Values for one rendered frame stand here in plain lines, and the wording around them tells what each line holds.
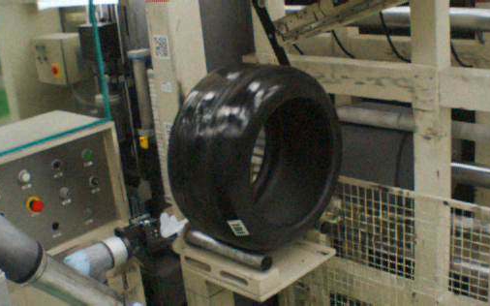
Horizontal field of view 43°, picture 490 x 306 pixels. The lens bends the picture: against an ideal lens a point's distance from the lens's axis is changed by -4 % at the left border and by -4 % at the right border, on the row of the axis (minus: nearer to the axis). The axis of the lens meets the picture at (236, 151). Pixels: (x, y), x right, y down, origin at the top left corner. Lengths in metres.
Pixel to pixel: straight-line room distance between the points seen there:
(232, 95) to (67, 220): 0.78
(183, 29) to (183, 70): 0.13
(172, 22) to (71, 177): 0.62
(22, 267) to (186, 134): 0.69
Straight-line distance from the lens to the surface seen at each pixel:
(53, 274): 1.36
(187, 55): 2.05
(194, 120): 1.79
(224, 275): 2.03
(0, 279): 0.99
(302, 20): 2.15
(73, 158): 2.18
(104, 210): 2.29
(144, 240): 1.66
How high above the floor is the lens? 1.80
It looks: 18 degrees down
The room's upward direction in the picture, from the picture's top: 6 degrees counter-clockwise
